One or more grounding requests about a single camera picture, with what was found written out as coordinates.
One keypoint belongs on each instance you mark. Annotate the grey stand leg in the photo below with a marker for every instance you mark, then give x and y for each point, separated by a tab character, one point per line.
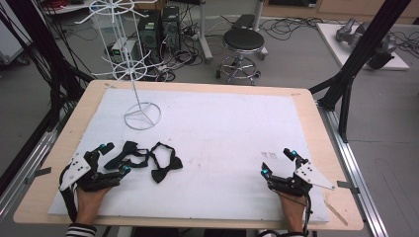
205	36
260	19

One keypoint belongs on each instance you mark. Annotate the wooden cabinet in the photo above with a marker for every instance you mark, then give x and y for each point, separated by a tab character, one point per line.
346	8

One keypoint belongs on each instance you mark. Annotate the thin wooden stick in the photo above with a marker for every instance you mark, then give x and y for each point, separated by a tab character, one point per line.
336	212

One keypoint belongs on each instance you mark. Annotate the person's right hand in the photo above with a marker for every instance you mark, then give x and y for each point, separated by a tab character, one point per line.
293	210

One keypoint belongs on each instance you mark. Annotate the black frame strut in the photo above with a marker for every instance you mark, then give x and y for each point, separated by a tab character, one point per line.
42	49
362	49

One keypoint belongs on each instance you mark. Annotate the white power supply box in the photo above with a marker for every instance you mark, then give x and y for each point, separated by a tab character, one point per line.
122	49

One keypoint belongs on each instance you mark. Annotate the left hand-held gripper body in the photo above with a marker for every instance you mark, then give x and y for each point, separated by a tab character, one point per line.
82	169

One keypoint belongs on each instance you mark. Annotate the person's left hand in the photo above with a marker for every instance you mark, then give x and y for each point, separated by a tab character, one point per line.
90	204

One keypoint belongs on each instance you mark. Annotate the black computer tower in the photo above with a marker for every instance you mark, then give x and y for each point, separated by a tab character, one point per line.
150	33
171	28

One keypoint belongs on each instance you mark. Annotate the white foam mat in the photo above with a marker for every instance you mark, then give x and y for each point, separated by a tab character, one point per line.
214	138

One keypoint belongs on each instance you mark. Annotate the black round stool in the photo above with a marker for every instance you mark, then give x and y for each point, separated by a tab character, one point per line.
243	41

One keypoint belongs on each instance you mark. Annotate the metal clip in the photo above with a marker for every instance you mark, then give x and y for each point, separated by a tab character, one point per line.
39	173
347	187

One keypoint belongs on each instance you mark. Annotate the aluminium rail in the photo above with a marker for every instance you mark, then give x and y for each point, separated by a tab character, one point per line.
355	177
29	164

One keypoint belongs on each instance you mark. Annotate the white platform board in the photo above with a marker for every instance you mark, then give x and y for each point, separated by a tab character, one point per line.
332	42

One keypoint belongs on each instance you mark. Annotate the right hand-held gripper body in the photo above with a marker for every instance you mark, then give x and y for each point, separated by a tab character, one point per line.
296	184

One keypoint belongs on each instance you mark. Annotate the black bow tie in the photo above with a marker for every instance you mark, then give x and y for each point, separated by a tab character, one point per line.
126	149
164	173

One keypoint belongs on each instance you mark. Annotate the black flat box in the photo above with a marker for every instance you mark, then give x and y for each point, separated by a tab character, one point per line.
243	21

